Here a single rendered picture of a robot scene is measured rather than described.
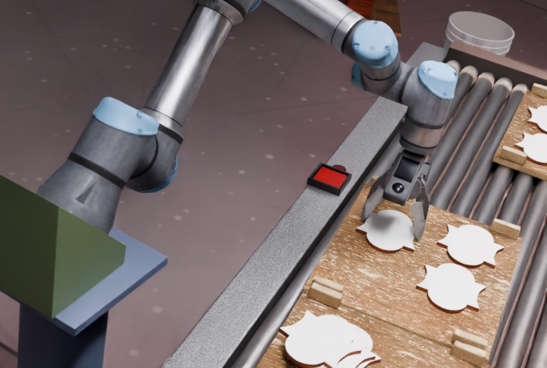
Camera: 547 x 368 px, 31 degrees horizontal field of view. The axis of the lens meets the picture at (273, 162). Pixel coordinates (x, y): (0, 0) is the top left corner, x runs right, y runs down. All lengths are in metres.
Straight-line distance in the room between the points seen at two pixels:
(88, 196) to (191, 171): 1.97
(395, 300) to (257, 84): 2.66
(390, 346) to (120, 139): 0.60
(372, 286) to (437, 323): 0.14
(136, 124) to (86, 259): 0.26
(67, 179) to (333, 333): 0.54
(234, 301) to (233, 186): 1.93
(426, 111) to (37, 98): 2.48
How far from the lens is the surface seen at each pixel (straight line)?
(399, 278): 1.89
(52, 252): 1.68
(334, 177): 2.13
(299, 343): 1.65
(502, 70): 2.80
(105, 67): 4.35
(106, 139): 1.78
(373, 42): 1.73
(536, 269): 2.07
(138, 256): 1.91
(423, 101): 1.85
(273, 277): 1.84
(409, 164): 1.90
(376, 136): 2.35
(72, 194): 1.76
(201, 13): 1.99
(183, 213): 3.50
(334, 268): 1.87
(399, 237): 1.98
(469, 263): 1.97
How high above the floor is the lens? 2.08
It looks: 33 degrees down
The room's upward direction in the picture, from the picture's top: 12 degrees clockwise
